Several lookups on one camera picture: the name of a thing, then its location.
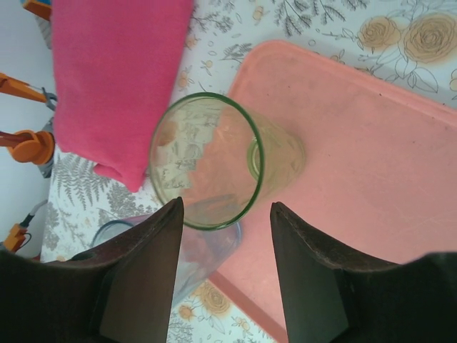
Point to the olive green glass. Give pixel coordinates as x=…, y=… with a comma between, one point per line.
x=228, y=160

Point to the magenta folded cloth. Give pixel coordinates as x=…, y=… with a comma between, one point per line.
x=114, y=89

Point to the salmon pink plastic tray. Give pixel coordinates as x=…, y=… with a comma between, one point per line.
x=357, y=160

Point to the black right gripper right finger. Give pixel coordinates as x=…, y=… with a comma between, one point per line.
x=339, y=296

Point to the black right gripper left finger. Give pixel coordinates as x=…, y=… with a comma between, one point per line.
x=135, y=286

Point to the grey blue glass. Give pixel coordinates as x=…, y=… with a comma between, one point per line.
x=203, y=261

